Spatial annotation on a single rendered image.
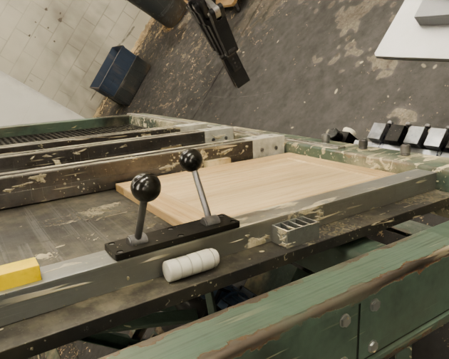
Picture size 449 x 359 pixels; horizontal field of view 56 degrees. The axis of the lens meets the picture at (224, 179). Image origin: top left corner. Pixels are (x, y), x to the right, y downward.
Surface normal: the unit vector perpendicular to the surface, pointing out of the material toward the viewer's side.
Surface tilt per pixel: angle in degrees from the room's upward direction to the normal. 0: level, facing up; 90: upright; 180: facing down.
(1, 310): 90
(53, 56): 90
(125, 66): 90
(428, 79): 0
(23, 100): 90
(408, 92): 0
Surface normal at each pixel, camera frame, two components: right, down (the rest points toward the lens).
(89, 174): 0.54, 0.18
